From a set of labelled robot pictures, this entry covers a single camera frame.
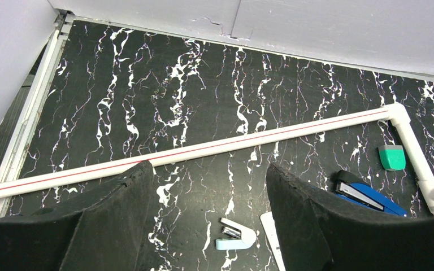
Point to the white barcode label tag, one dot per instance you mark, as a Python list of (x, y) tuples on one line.
[(268, 224)]

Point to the blue stapler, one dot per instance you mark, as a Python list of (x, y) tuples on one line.
[(355, 190)]

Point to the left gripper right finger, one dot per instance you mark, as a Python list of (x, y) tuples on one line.
[(318, 230)]

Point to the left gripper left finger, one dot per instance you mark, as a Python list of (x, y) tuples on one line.
[(100, 229)]

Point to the teal green eraser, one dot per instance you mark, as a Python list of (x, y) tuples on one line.
[(392, 157)]

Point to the aluminium frame rail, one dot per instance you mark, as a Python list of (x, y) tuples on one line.
[(19, 123)]

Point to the white PVC pipe frame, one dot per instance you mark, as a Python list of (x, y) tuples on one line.
[(395, 113)]

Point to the small white teal clip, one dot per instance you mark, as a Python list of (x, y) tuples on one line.
[(240, 237)]

